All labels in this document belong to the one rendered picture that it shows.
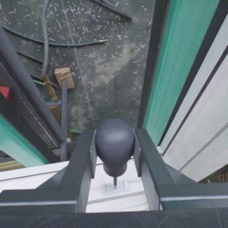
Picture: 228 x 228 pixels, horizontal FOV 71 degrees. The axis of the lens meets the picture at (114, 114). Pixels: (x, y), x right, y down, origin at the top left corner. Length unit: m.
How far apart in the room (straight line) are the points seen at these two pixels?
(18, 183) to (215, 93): 0.35
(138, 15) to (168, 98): 0.93
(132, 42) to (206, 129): 1.00
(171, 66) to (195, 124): 0.11
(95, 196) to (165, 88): 0.22
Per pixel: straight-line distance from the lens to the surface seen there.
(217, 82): 0.20
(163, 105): 0.22
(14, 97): 0.61
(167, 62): 0.17
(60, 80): 1.24
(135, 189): 0.32
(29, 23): 1.11
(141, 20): 1.13
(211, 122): 0.22
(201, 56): 0.20
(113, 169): 0.17
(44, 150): 0.33
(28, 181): 0.36
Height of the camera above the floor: 0.99
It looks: 36 degrees down
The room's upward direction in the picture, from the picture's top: 168 degrees clockwise
